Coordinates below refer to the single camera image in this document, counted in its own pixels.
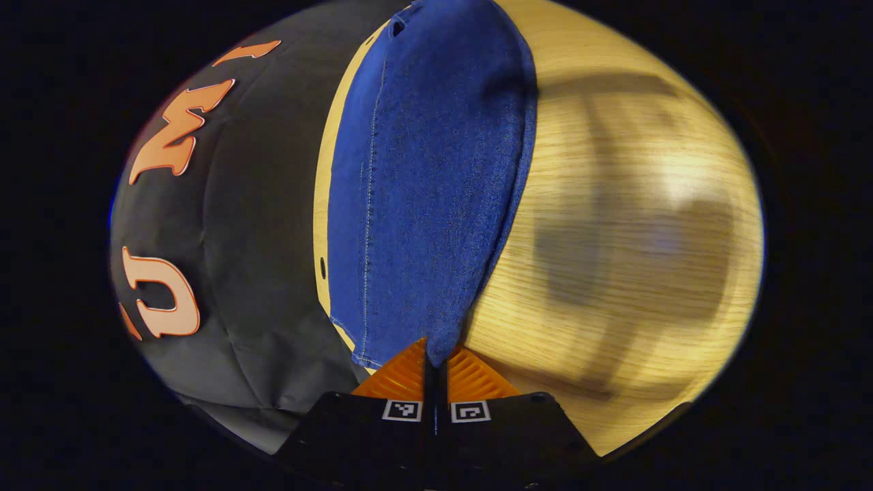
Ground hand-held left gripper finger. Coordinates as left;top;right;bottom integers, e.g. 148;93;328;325
436;344;601;491
276;338;437;491

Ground blue denim jeans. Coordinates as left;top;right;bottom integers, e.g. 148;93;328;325
327;0;539;369

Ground black backdrop cloth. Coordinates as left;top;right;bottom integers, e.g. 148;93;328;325
109;0;410;454

